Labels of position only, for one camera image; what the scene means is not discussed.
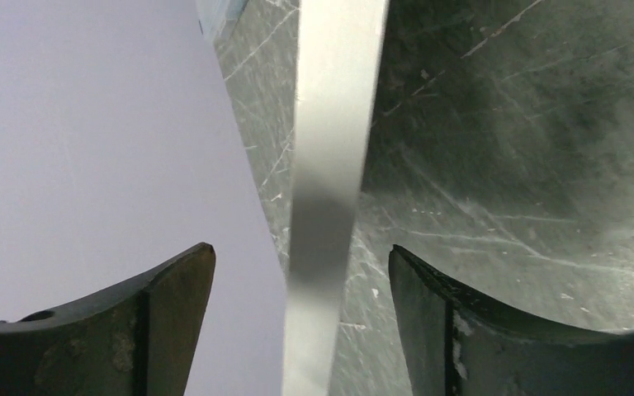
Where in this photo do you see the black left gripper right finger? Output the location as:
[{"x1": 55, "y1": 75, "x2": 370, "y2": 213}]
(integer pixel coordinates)
[{"x1": 388, "y1": 246, "x2": 634, "y2": 395}]

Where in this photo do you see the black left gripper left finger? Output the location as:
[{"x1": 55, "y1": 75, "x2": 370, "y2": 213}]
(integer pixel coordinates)
[{"x1": 0, "y1": 243, "x2": 215, "y2": 395}]

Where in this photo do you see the white wooden picture frame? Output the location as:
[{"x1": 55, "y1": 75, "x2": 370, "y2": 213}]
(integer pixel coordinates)
[{"x1": 282, "y1": 0, "x2": 389, "y2": 396}]

